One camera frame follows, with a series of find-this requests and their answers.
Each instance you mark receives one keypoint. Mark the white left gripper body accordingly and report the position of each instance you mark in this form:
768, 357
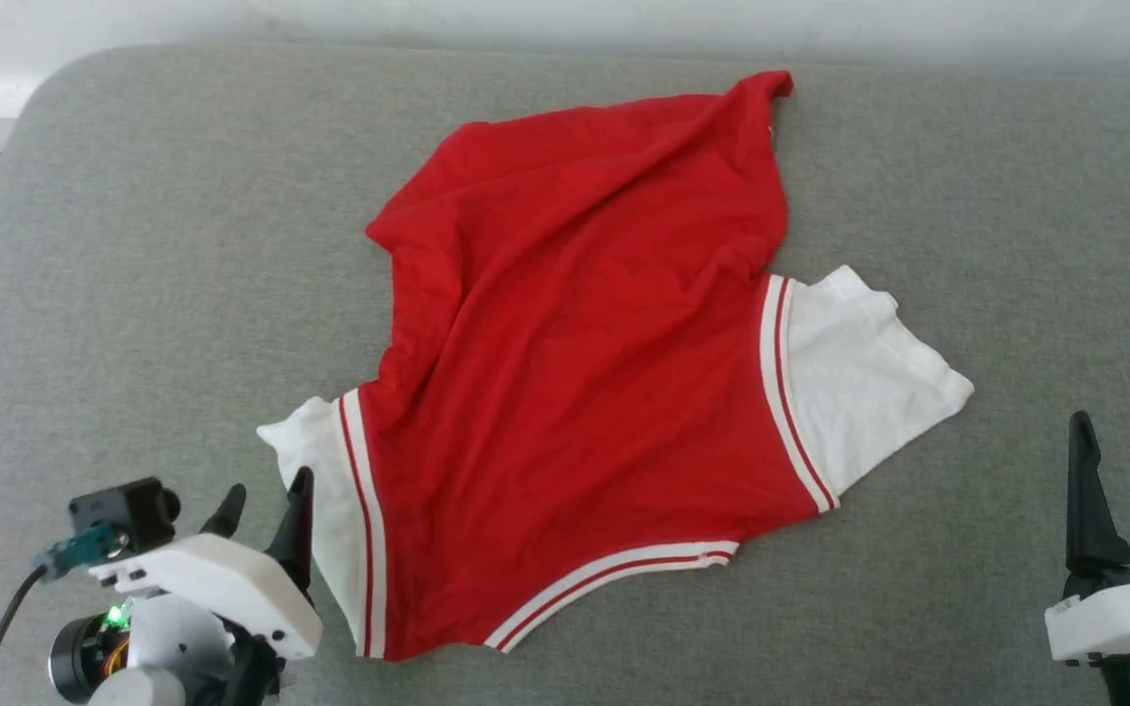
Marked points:
222, 583

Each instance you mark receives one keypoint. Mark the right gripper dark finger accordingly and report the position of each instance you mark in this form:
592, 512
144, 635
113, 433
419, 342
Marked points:
1090, 520

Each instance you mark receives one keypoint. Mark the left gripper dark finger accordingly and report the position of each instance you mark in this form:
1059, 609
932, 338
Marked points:
295, 534
229, 515

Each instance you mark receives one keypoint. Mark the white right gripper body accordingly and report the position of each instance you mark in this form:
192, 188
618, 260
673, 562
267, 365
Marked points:
1124, 618

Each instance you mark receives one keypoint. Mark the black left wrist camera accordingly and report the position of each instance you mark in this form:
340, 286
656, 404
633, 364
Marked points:
128, 510

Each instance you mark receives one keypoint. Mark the red and white basketball jersey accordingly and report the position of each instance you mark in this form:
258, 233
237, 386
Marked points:
575, 373

